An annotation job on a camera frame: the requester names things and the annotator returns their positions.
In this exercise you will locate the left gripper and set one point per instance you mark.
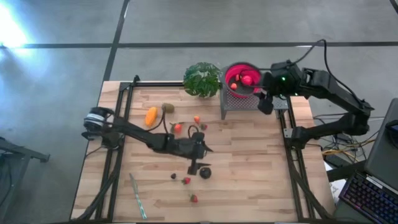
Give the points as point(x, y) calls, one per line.
point(186, 147)

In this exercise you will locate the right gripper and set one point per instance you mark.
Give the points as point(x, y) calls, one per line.
point(280, 82)

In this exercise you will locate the red apple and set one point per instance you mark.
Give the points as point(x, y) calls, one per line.
point(247, 80)

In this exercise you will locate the small orange peach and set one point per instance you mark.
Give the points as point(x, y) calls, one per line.
point(233, 86)
point(196, 119)
point(237, 77)

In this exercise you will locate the red strawberry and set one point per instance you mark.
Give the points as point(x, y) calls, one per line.
point(186, 180)
point(203, 126)
point(194, 198)

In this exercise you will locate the small dark brown fruit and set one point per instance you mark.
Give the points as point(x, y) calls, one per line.
point(173, 176)

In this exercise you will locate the yellow mango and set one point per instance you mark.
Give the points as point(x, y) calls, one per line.
point(151, 116)

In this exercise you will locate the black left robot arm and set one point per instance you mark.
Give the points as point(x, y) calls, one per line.
point(136, 133)

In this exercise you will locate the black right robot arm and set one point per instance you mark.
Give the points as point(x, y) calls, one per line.
point(335, 87)

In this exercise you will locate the large black plum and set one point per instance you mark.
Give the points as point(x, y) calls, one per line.
point(205, 172)

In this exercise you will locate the grey perforated metal shelf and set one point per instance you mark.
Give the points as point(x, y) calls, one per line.
point(236, 104)

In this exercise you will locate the red collapsible colander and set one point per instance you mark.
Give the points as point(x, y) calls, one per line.
point(230, 71)

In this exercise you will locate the green potted plant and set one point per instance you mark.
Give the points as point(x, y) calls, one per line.
point(202, 80)

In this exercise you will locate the brown kiwi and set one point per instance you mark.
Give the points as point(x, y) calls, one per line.
point(168, 108)

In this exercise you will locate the pale green plastic knife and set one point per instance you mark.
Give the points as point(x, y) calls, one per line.
point(137, 196)

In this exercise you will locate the black power adapter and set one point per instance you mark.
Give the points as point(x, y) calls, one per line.
point(342, 136)

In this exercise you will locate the white paper sheet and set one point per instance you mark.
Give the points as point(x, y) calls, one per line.
point(337, 188)

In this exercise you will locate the backlit black keyboard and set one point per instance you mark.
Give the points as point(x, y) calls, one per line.
point(370, 199)

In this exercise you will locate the grey side table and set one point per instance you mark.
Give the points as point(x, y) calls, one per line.
point(25, 152)

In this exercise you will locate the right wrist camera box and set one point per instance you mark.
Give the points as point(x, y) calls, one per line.
point(265, 104)

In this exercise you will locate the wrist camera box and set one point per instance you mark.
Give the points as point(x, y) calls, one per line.
point(265, 104)
point(198, 137)

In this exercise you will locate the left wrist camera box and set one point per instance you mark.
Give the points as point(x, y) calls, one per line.
point(198, 137)

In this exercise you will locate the silver bracket plate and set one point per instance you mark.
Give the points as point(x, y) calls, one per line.
point(287, 132)

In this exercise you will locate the black aluminium table frame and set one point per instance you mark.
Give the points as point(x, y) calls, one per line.
point(155, 84)

